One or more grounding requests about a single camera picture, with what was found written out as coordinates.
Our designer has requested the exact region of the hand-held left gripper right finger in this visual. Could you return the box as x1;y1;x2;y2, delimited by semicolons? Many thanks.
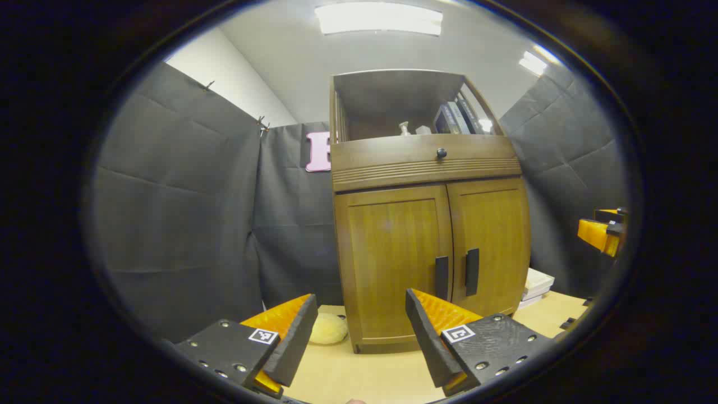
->
405;288;556;398

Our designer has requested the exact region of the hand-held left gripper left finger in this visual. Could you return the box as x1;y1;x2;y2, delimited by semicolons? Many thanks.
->
171;293;319;400

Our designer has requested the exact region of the wooden shoe cabinet door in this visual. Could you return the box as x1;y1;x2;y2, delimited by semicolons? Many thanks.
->
447;178;531;315
335;185;454;346

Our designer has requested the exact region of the brown wooden shoe cabinet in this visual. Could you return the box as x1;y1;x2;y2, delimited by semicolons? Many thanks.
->
329;69;532;354

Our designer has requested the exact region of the wooden cabinet drawer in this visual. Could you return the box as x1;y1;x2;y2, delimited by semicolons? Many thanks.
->
331;135;522;192

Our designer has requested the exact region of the pale yellow plush ball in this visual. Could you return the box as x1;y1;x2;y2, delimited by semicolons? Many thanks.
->
309;313;349;345

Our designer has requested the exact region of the thick white book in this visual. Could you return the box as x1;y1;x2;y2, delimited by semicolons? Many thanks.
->
524;268;556;293

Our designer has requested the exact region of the thin white book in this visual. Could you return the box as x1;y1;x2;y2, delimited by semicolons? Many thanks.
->
517;289;553;310

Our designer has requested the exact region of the grey book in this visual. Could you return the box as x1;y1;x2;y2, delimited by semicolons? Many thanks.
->
447;101;473;135

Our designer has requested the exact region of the small ceiling light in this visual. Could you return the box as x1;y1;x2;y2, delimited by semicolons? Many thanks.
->
519;50;547;76

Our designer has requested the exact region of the black backdrop cloth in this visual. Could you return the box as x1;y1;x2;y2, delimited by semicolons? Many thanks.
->
93;61;628;343

